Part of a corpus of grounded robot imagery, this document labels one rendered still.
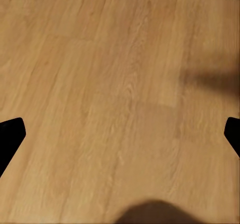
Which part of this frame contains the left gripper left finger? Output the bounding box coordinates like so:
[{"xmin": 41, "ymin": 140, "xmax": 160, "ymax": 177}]
[{"xmin": 0, "ymin": 117, "xmax": 26, "ymax": 177}]

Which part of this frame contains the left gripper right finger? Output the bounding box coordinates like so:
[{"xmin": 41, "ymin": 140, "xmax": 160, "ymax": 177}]
[{"xmin": 224, "ymin": 117, "xmax": 240, "ymax": 157}]

